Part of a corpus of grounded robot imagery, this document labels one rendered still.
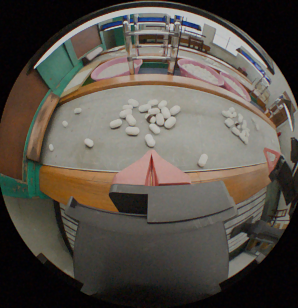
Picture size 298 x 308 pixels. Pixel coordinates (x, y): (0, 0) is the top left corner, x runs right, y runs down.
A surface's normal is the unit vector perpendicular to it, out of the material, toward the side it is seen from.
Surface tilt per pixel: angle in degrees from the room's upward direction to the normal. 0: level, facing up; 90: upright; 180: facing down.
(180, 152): 0
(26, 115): 89
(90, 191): 0
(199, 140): 0
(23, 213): 90
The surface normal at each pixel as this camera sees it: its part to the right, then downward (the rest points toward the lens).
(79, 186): 0.00, -0.24
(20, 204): 1.00, 0.05
